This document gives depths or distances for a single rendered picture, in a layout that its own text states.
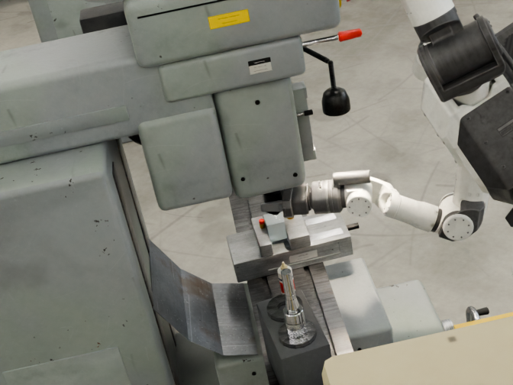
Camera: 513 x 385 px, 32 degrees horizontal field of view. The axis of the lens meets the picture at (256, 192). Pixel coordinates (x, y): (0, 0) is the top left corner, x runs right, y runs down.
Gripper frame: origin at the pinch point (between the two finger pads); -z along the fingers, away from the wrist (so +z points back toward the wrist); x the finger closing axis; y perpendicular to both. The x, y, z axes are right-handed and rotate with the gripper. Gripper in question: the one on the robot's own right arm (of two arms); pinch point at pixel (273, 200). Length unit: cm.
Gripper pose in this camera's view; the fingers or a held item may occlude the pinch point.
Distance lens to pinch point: 240.4
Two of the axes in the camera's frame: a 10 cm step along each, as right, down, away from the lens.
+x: -1.2, 5.6, -8.2
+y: 1.7, 8.2, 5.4
